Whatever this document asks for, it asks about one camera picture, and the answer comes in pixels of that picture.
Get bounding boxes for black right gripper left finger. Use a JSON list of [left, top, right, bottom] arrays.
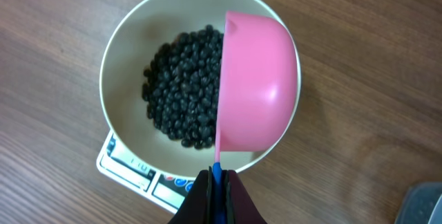
[[169, 167, 213, 224]]

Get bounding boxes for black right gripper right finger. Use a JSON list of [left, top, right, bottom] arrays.
[[224, 170, 267, 224]]

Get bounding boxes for pink scoop blue handle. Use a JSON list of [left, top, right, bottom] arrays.
[[212, 11, 298, 223]]

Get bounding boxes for white digital kitchen scale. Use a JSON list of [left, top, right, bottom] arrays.
[[96, 132, 193, 214]]

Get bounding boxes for white bowl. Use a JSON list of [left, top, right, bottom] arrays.
[[99, 0, 301, 179]]

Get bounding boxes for black beans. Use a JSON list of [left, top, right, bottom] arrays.
[[142, 25, 224, 150]]

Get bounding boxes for clear plastic container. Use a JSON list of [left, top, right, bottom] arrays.
[[394, 182, 441, 224]]

